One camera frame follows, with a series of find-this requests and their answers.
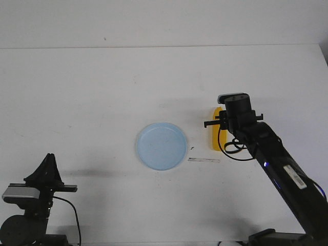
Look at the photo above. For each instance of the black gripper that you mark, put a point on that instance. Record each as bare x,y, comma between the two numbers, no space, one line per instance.
46,176
233,123

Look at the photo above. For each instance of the yellow corn cob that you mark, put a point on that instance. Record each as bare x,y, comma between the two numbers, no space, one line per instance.
218,137

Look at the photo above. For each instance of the light blue plate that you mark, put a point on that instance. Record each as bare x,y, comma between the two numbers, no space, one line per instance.
161,146

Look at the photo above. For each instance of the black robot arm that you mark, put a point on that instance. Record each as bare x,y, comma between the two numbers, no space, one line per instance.
30,228
305,198

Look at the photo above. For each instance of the horizontal tape strip on table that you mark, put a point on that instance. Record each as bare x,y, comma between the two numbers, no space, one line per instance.
209,160

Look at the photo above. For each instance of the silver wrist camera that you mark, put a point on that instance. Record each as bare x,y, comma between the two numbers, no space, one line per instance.
221,98

